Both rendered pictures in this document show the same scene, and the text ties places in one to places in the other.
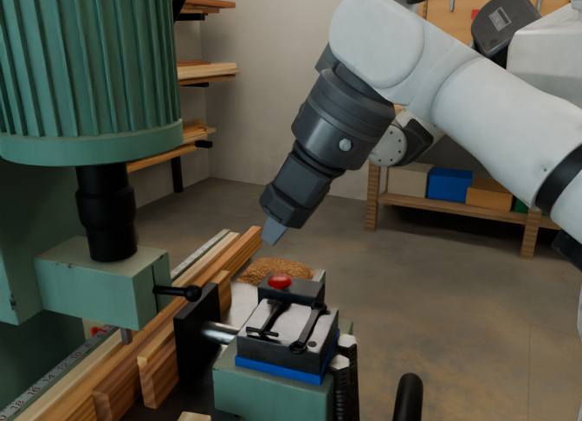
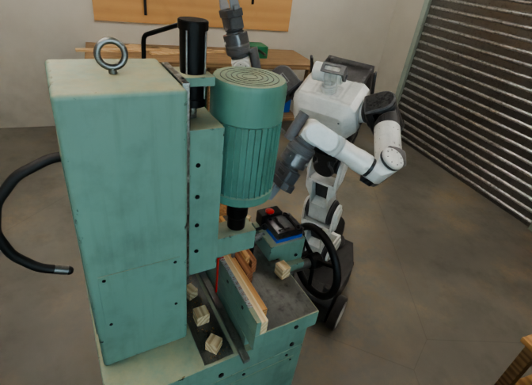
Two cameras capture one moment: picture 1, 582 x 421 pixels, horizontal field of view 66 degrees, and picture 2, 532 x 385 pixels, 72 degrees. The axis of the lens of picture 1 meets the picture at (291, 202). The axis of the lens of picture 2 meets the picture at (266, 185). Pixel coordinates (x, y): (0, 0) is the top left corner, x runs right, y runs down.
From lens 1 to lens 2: 92 cm
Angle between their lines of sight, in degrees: 47
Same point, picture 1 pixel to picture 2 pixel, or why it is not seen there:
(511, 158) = (359, 166)
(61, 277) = (225, 242)
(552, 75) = (320, 113)
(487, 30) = not seen: hidden behind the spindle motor
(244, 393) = (280, 250)
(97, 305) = (238, 245)
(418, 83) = (336, 150)
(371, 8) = (322, 130)
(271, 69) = not seen: outside the picture
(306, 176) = (295, 176)
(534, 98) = (361, 152)
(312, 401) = (301, 242)
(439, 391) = not seen: hidden behind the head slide
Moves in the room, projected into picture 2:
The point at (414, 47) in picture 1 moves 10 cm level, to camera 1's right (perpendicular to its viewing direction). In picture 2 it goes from (337, 142) to (355, 135)
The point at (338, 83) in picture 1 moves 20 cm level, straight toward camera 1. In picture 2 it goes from (306, 147) to (360, 177)
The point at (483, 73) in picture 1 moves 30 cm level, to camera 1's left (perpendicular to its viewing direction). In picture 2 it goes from (349, 146) to (286, 176)
